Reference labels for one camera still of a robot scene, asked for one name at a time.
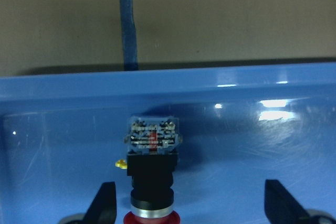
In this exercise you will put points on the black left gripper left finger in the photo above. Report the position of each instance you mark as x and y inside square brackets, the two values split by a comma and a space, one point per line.
[103, 208]

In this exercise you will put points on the red emergency stop button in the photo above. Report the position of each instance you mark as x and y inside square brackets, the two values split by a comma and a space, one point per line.
[152, 157]

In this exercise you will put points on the blue plastic tray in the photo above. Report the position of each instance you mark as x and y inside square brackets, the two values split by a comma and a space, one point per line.
[61, 136]

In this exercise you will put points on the small yellow part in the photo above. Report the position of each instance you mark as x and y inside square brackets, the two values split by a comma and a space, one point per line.
[121, 164]

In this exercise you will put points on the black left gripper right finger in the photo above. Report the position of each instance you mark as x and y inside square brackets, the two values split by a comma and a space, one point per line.
[280, 206]

